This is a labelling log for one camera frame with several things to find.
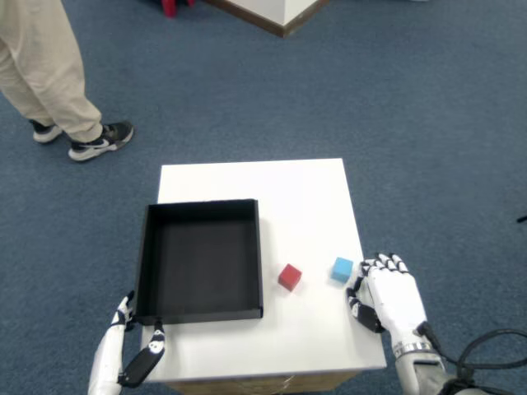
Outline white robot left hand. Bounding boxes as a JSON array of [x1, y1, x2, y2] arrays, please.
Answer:
[[88, 290, 168, 395]]

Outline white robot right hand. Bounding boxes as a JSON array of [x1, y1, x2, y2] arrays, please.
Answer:
[[345, 253, 429, 351]]

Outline blue cube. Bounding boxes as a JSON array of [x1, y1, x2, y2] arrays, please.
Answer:
[[330, 257, 354, 285]]

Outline red cube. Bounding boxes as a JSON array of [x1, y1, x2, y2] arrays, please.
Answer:
[[277, 263, 303, 291]]

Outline black box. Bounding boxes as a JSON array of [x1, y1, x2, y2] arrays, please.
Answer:
[[133, 198, 264, 326]]

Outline wooden table base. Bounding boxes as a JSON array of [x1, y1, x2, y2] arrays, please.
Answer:
[[164, 369, 363, 395]]

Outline black white sneaker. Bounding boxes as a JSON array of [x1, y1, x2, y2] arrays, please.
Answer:
[[68, 120, 135, 162], [29, 118, 63, 144]]

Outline beige trousers of person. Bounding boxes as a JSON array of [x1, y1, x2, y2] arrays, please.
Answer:
[[0, 0, 104, 144]]

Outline white pillar brown baseboard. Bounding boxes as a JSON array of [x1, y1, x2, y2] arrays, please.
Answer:
[[203, 0, 330, 39]]

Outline red plastic object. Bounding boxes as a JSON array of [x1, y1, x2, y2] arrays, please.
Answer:
[[161, 0, 197, 20]]

